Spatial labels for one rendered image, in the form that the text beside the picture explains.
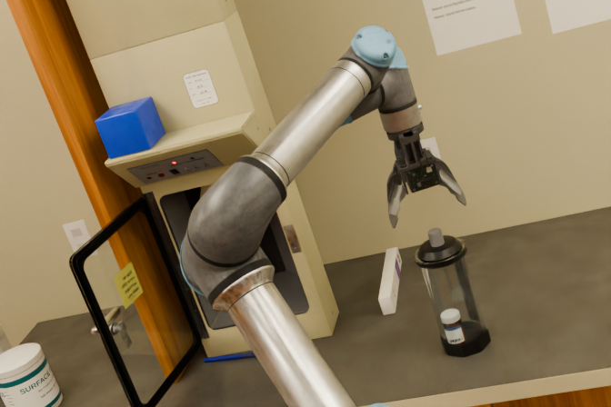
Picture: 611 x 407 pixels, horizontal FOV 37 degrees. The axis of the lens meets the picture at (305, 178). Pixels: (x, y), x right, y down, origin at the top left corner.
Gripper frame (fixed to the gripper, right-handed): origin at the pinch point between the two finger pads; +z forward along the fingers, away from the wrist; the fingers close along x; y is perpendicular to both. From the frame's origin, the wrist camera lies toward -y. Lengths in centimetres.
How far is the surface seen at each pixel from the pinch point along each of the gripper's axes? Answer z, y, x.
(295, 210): -0.6, -25.6, -26.2
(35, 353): 15, -30, -96
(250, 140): -22.8, -13.5, -29.8
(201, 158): -21.2, -17.8, -41.2
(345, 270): 30, -54, -20
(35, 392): 23, -26, -99
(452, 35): -22, -52, 23
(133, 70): -42, -27, -50
